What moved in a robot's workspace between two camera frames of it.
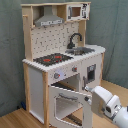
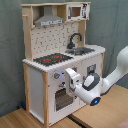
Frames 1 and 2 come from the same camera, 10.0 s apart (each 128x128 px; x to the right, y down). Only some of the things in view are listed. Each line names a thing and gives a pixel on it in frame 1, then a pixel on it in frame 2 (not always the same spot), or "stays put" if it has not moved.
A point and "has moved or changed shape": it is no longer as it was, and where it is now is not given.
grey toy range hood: [48, 17] stays put
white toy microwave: [78, 11] stays put
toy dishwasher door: [91, 71] stays put
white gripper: [103, 102] -> [72, 78]
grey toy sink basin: [78, 50] stays put
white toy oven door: [70, 107] has moved or changed shape
